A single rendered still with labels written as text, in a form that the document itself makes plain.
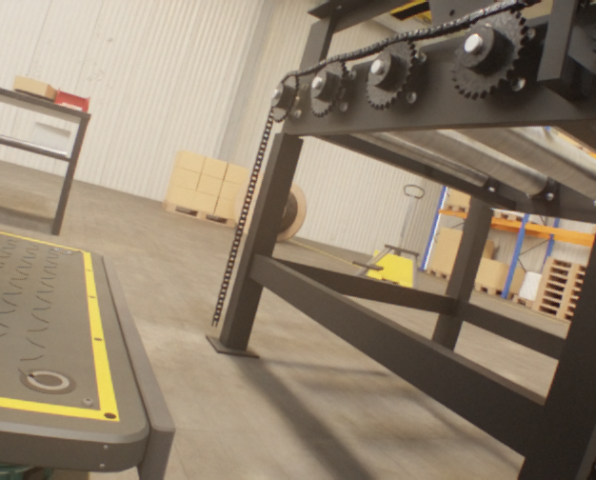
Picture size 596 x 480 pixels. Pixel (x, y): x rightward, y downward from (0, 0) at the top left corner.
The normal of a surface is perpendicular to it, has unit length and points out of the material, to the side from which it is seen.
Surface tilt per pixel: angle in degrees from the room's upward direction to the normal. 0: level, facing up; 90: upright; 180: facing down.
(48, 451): 90
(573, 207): 90
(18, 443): 90
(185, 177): 90
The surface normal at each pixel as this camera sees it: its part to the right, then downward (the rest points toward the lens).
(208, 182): 0.34, 0.12
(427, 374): -0.87, -0.23
